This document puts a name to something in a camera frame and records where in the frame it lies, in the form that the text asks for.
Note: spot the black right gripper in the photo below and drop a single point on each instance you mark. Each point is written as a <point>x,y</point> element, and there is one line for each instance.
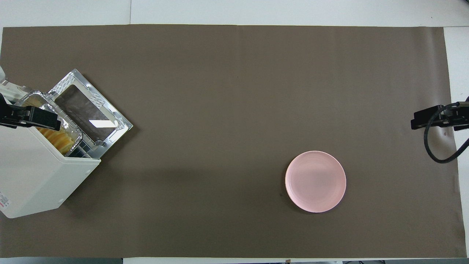
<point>460,114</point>

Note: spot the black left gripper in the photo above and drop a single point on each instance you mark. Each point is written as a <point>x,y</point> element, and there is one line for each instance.
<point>9,110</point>

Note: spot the golden sliced bread loaf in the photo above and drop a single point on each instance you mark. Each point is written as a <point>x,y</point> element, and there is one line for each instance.
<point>55,138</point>

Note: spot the aluminium foil baking tray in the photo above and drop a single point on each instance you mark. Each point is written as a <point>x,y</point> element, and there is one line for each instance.
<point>71,130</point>

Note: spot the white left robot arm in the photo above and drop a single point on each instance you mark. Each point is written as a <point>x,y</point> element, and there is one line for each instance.
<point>1,73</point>

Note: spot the cream white toaster oven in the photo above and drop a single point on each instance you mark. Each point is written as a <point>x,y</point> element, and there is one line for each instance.
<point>33,176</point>

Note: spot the printed oven top label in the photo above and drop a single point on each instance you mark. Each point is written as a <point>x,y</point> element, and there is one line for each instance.
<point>3,201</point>

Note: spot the pink round plate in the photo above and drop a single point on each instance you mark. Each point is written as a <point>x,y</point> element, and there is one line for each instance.
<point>315,181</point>

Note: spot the brown table mat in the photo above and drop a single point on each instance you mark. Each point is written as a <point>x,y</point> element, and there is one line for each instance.
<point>234,91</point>

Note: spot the glass oven door silver frame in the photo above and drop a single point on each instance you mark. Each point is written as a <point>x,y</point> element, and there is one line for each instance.
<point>88,106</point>

